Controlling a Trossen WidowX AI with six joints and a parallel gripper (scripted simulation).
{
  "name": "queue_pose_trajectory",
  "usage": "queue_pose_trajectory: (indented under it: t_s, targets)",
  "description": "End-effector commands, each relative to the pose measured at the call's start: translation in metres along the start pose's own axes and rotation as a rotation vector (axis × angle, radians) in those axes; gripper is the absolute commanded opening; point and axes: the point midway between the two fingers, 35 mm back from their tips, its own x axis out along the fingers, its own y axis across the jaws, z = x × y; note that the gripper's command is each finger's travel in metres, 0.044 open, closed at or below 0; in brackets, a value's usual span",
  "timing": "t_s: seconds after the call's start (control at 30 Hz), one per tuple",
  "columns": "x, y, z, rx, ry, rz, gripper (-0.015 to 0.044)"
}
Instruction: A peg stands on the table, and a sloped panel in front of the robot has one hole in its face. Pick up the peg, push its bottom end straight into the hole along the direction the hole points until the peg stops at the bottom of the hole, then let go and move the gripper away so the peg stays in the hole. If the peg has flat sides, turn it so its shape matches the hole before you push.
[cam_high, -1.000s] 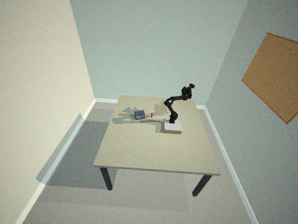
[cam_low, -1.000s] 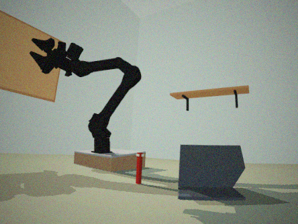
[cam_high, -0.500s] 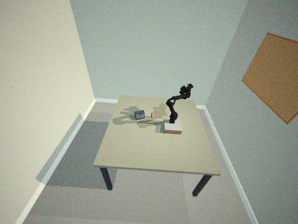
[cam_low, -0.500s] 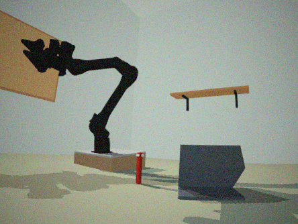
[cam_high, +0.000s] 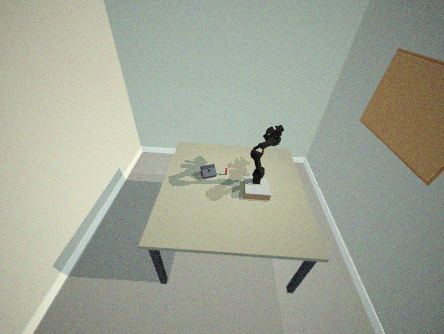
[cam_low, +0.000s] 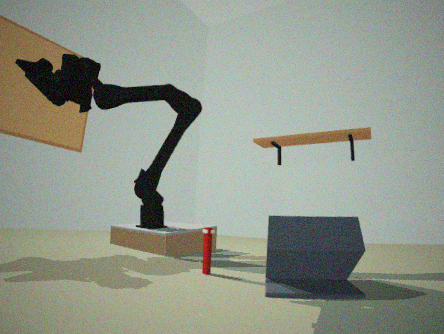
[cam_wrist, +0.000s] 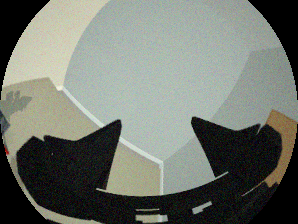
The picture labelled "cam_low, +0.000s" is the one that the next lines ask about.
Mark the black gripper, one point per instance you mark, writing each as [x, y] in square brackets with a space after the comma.
[53, 85]

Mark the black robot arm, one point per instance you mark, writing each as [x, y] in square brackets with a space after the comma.
[107, 96]

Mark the red peg with white top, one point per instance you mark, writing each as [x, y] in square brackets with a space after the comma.
[207, 250]

